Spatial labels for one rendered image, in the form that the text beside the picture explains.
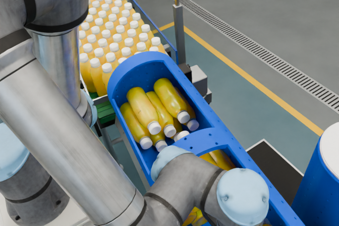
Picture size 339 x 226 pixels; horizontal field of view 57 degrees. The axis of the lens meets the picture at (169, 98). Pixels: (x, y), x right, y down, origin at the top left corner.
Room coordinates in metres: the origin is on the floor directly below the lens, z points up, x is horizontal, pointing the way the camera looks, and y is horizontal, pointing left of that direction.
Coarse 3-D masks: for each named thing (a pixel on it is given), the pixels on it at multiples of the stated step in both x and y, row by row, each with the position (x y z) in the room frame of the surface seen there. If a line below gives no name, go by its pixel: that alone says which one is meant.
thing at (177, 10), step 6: (174, 6) 1.41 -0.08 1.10; (180, 6) 1.40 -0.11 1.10; (174, 12) 1.41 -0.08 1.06; (180, 12) 1.40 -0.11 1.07; (174, 18) 1.42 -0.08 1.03; (180, 18) 1.40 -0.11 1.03; (180, 24) 1.40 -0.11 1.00; (180, 30) 1.40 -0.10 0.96; (180, 36) 1.40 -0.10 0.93; (180, 42) 1.39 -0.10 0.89; (180, 48) 1.39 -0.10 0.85; (180, 54) 1.39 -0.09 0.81; (180, 60) 1.39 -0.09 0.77
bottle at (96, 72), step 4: (100, 64) 1.07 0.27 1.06; (92, 68) 1.05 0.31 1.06; (96, 68) 1.04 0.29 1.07; (100, 68) 1.04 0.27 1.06; (92, 72) 1.04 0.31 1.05; (96, 72) 1.03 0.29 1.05; (100, 72) 1.03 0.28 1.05; (92, 76) 1.03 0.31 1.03; (96, 76) 1.03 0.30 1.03; (100, 76) 1.03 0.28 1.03; (96, 80) 1.03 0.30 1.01; (100, 80) 1.03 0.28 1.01; (96, 84) 1.03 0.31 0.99; (100, 84) 1.03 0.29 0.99; (96, 88) 1.03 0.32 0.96; (100, 88) 1.03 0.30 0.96; (104, 88) 1.03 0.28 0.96; (100, 92) 1.03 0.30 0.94; (104, 92) 1.03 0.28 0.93; (100, 96) 1.03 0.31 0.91
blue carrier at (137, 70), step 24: (120, 72) 0.82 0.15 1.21; (144, 72) 0.88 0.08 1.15; (168, 72) 0.91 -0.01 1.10; (120, 96) 0.84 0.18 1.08; (192, 96) 0.66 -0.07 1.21; (120, 120) 0.69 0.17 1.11; (216, 120) 0.57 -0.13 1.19; (168, 144) 0.68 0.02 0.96; (192, 144) 0.47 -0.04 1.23; (216, 144) 0.47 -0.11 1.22; (240, 144) 0.50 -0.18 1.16; (144, 168) 0.49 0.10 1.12; (288, 216) 0.27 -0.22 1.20
